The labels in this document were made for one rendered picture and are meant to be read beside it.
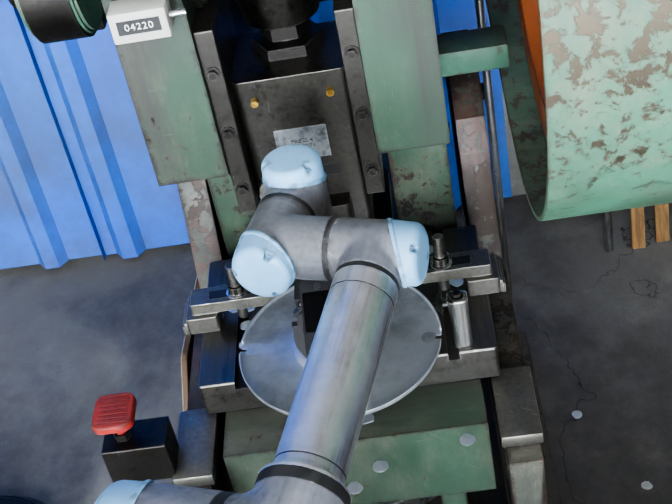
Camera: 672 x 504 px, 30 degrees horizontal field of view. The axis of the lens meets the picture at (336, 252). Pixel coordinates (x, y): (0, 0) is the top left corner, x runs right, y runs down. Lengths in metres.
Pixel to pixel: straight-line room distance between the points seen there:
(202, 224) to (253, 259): 0.75
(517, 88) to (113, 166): 1.49
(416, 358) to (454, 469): 0.23
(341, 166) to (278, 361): 0.29
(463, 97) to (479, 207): 0.19
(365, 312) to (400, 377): 0.39
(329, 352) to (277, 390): 0.44
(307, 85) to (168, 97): 0.18
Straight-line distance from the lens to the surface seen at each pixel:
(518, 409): 1.85
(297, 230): 1.43
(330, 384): 1.28
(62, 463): 2.89
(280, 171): 1.49
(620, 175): 1.42
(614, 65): 1.29
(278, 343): 1.81
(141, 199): 3.26
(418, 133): 1.64
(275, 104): 1.66
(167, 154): 1.66
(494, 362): 1.88
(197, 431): 1.92
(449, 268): 1.92
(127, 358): 3.08
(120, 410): 1.82
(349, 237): 1.41
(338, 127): 1.68
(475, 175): 2.13
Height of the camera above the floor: 1.98
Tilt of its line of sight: 38 degrees down
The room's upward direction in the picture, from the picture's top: 12 degrees counter-clockwise
